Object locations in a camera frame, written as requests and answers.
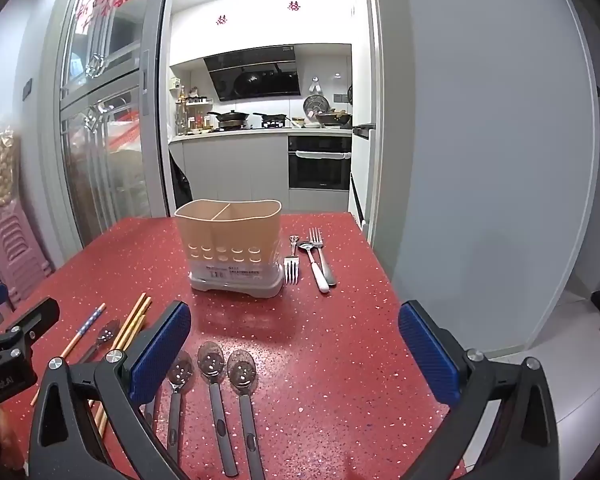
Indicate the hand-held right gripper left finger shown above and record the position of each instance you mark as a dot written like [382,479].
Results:
[162,355]

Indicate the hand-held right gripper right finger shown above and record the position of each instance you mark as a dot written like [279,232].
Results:
[425,355]

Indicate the light wooden chopstick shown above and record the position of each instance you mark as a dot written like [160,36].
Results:
[130,315]

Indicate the blue patterned chopstick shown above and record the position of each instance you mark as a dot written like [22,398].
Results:
[80,337]

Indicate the beige cutlery holder grey base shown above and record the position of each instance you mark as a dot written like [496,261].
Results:
[230,245]

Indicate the clear bag of round nuts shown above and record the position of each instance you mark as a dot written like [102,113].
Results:
[0,170]

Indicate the long steel fork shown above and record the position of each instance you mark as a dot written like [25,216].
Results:
[325,265]

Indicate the white stick behind holder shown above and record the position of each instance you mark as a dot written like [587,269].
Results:
[316,270]

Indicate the small steel fork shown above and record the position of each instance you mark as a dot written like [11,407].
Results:
[291,270]

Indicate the black bag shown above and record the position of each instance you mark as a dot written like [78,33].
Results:
[180,185]

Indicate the grey kitchen cabinet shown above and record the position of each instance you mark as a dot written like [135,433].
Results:
[230,170]

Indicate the glass sliding door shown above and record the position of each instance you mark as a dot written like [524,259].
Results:
[110,135]

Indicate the black built-in oven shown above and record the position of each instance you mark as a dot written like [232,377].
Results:
[320,162]

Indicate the spice rack with bottles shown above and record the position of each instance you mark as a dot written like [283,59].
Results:
[192,112]

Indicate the black wok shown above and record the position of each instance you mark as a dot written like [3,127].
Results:
[230,117]

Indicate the dark wok with food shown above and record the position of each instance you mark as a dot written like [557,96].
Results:
[334,119]

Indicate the black frying pan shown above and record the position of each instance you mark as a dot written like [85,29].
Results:
[270,119]

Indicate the black range hood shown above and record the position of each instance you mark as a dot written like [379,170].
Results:
[255,72]

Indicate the red door decal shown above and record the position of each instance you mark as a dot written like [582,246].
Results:
[105,2]

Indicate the black wall switch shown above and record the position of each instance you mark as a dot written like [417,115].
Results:
[27,89]

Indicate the red wall decal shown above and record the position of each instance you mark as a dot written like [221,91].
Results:
[294,6]
[221,19]

